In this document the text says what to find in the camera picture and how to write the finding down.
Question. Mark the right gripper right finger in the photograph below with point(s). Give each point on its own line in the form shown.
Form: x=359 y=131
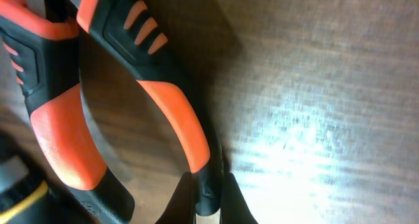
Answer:
x=234 y=209

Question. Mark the yellow black stubby screwdriver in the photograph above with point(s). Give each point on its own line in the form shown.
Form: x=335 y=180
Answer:
x=29 y=196

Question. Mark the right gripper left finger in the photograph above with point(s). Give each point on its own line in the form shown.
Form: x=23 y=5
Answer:
x=181 y=207

